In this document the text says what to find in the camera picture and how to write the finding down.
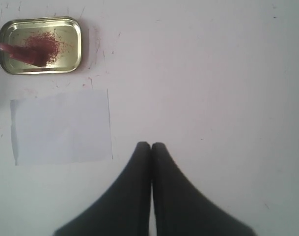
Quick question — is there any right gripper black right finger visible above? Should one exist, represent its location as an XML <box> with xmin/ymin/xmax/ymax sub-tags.
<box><xmin>151</xmin><ymin>143</ymin><xmax>255</xmax><ymax>236</ymax></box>

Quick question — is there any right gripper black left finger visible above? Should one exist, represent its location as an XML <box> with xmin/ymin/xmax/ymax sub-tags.
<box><xmin>54</xmin><ymin>142</ymin><xmax>152</xmax><ymax>236</ymax></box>

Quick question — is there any red stamp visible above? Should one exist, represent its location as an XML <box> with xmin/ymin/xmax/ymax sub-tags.
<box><xmin>0</xmin><ymin>43</ymin><xmax>47</xmax><ymax>67</ymax></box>

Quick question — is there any white paper sheet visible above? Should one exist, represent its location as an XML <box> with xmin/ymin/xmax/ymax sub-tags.
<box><xmin>10</xmin><ymin>90</ymin><xmax>113</xmax><ymax>166</ymax></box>

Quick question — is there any gold tin lid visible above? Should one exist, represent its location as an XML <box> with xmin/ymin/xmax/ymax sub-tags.
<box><xmin>0</xmin><ymin>16</ymin><xmax>82</xmax><ymax>75</ymax></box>

